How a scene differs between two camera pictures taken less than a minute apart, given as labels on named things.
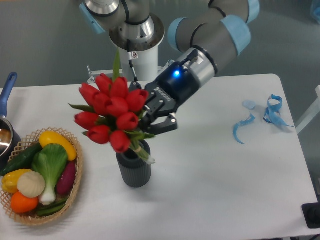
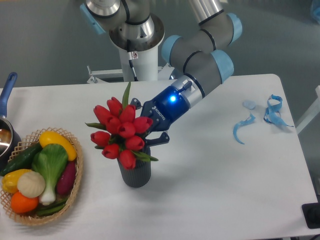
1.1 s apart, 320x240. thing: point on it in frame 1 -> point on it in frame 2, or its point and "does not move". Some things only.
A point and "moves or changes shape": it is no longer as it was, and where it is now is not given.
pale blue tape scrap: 249,104 does not move
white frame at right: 310,114 does not move
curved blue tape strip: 241,122 does not move
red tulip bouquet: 114,113 moves or changes shape
